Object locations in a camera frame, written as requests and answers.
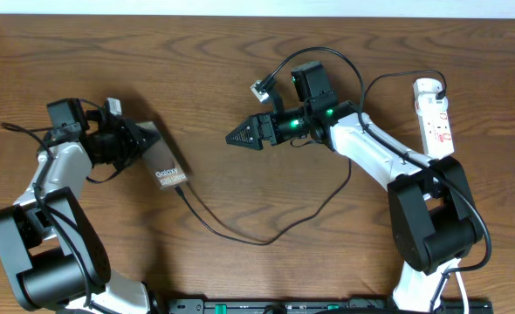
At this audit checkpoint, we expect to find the black camera cable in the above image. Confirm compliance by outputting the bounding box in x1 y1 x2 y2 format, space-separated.
264 46 493 314
0 98 123 314

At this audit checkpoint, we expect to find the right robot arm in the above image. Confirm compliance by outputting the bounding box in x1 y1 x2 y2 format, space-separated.
226 61 488 313

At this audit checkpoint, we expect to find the white power strip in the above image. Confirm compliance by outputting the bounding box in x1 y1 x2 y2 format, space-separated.
415 92 455 159

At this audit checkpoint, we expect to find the black left camera cable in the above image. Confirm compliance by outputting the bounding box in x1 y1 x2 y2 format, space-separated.
0 98 123 314

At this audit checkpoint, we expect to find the black USB charging cable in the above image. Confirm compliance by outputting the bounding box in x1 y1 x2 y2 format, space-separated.
173 69 448 247

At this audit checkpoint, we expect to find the black right camera cable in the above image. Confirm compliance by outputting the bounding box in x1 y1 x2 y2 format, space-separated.
264 46 493 314

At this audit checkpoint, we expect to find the bronze Samsung Galaxy smartphone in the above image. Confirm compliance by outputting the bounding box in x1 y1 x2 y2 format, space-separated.
138 121 188 189

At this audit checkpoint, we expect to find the white power strip cord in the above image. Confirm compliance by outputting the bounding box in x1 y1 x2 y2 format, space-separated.
453 261 470 314

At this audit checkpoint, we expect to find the white USB charger plug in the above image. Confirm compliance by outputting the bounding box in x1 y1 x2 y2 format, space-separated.
413 78 443 97

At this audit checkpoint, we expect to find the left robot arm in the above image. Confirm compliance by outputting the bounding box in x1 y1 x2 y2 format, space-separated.
0 98 164 313

